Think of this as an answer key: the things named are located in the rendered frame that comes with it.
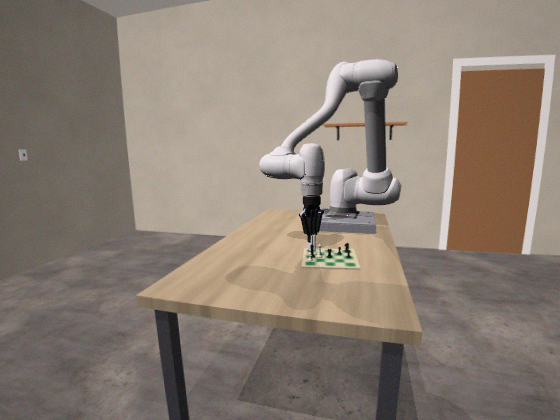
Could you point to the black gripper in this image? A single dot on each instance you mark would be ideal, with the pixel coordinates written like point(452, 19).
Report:
point(312, 215)

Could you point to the green and white chessboard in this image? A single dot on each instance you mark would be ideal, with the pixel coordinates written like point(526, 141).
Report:
point(336, 262)

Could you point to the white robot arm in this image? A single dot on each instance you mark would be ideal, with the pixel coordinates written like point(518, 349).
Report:
point(373, 79)

